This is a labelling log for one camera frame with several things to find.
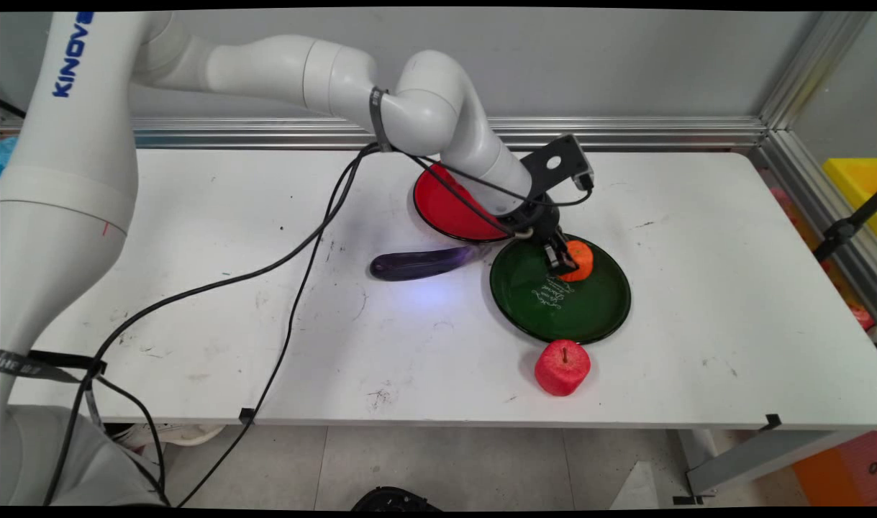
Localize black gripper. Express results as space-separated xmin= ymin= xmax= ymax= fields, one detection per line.
xmin=492 ymin=191 xmax=573 ymax=275

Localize orange toy fruit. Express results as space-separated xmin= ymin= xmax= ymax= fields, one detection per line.
xmin=557 ymin=240 xmax=595 ymax=283

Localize green plate with white print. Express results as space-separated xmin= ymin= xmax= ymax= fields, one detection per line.
xmin=489 ymin=231 xmax=632 ymax=345

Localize red toy apple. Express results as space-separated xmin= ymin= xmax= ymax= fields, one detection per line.
xmin=534 ymin=339 xmax=592 ymax=397

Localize red plate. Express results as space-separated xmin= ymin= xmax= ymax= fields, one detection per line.
xmin=412 ymin=162 xmax=514 ymax=243

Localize purple toy eggplant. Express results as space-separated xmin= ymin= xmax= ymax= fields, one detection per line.
xmin=369 ymin=245 xmax=482 ymax=282

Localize black stand clamp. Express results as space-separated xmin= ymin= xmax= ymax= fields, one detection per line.
xmin=812 ymin=191 xmax=877 ymax=263

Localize grey table leg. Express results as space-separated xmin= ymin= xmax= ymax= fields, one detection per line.
xmin=679 ymin=430 xmax=853 ymax=504

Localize black round floor object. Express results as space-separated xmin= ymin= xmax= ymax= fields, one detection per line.
xmin=350 ymin=486 xmax=442 ymax=512

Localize yellow plastic box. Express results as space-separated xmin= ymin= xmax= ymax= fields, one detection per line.
xmin=822 ymin=158 xmax=877 ymax=238

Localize red pink floor mat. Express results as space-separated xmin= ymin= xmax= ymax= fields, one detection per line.
xmin=769 ymin=186 xmax=876 ymax=332

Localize orange box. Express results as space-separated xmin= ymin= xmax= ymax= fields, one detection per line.
xmin=791 ymin=432 xmax=877 ymax=506

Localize white shoe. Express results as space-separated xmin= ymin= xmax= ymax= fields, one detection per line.
xmin=111 ymin=423 xmax=229 ymax=448

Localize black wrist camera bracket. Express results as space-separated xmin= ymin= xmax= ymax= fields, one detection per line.
xmin=519 ymin=134 xmax=596 ymax=191

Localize long aluminium frame rail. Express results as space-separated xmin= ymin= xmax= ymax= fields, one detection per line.
xmin=0 ymin=115 xmax=770 ymax=152

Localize thin black cable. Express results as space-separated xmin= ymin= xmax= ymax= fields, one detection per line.
xmin=176 ymin=142 xmax=596 ymax=508

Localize angled aluminium frame rail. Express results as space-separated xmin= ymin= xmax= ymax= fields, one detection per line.
xmin=758 ymin=11 xmax=877 ymax=317

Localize thick black cable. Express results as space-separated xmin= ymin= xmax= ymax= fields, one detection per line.
xmin=42 ymin=142 xmax=536 ymax=506

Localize black velcro strap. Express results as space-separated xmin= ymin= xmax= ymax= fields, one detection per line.
xmin=0 ymin=349 xmax=108 ymax=383

